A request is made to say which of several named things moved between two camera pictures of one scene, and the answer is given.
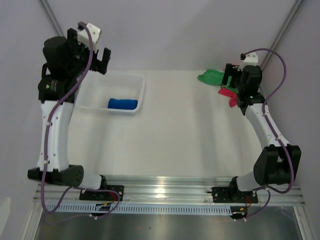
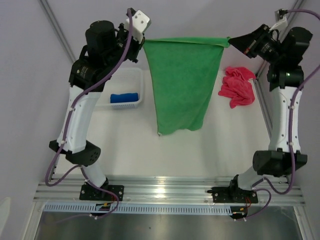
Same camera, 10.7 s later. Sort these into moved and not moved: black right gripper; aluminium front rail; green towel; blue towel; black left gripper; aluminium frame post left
Moved: blue towel; black right gripper; green towel; black left gripper
Not moved: aluminium frame post left; aluminium front rail
